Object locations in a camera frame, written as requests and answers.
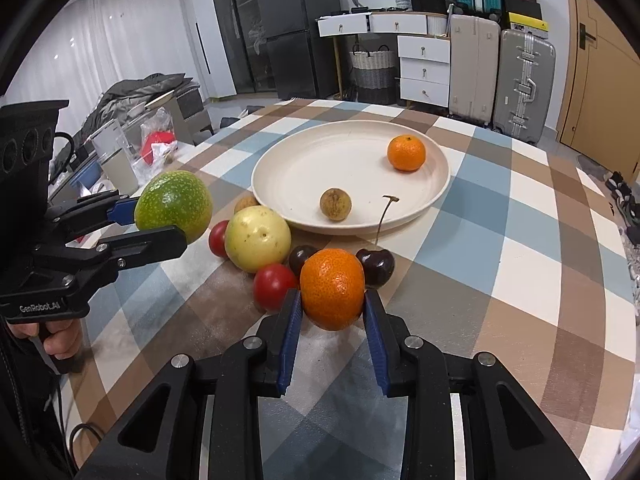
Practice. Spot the white curtain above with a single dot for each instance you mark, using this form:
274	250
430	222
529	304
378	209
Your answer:
100	60

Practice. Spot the cream round plate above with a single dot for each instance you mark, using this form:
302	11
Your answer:
325	160

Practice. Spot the green speckled passion fruit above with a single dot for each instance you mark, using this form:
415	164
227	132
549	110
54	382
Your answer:
170	200

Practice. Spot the red cherry tomato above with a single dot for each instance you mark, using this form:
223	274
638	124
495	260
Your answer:
272	285
217	240

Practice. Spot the wooden door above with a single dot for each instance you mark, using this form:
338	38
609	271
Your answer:
610	85

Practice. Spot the clear plastic container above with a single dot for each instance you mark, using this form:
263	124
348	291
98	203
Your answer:
117	170

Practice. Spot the person's left hand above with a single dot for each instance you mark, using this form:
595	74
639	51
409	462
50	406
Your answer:
62	337

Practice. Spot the white dresser with drawers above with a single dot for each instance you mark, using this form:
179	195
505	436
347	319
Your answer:
425	67

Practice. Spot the black storage box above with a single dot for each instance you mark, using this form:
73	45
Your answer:
427	2

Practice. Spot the dark grey jacket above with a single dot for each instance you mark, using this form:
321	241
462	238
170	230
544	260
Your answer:
130	92

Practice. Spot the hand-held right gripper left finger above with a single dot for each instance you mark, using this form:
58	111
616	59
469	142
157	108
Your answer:
291	340

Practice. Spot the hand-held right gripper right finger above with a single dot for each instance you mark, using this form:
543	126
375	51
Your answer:
375	340

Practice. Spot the silver suitcase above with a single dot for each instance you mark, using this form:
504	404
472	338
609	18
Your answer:
525	85

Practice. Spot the woven laundry basket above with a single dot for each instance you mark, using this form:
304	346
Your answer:
372	72

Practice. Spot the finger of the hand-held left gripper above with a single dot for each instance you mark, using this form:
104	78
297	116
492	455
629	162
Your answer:
120	211
150	246

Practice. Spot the dark cherry with stem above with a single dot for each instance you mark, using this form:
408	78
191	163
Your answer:
375	267

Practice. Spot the checkered tablecloth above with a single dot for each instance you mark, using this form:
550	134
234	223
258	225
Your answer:
500	260

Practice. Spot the person's left forearm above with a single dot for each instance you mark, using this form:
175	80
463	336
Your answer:
20	405

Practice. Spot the white wardrobe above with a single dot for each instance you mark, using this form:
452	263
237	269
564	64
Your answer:
215	60

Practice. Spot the dark grey refrigerator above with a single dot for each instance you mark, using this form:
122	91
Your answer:
295	20

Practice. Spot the beige suitcase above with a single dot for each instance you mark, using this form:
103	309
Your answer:
472	70

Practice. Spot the black and yellow shoe box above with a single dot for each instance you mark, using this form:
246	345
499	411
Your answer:
527	27

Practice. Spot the yellow green passion fruit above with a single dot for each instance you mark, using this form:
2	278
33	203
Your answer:
257	237

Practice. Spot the brown longan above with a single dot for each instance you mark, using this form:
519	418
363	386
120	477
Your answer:
335	204
245	204

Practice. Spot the orange mandarin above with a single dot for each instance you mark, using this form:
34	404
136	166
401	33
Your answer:
332	285
406	153

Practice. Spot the plain black shoe box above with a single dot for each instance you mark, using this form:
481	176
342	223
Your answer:
522	10

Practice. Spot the dark glass cabinet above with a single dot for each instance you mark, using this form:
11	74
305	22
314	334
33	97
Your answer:
235	25

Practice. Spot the clear bag with red item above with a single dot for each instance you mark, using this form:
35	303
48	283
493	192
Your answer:
157	142

